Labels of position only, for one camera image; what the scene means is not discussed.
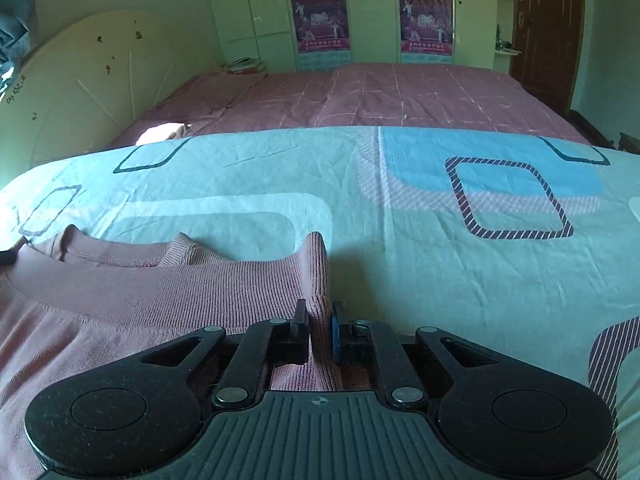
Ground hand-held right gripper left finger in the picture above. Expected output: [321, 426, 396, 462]
[141, 299, 312, 408]

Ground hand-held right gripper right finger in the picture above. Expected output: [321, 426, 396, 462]
[331, 301, 501, 407]

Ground pink sweater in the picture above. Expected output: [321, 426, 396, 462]
[0, 225, 346, 480]

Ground blue patterned bedsheet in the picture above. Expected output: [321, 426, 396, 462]
[0, 125, 640, 480]

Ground cream round headboard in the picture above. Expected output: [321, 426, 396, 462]
[0, 10, 221, 191]

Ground pink checked bed cover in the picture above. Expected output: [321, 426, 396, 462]
[107, 62, 601, 150]

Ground stack of books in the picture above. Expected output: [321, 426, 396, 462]
[219, 57, 267, 75]

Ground cream wardrobe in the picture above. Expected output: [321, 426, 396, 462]
[205, 0, 501, 75]

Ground cream corner shelf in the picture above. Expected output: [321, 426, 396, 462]
[492, 0, 524, 75]

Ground brown wooden door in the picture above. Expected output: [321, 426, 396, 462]
[510, 0, 587, 117]

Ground wall poster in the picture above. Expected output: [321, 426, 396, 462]
[399, 0, 455, 65]
[291, 0, 351, 72]

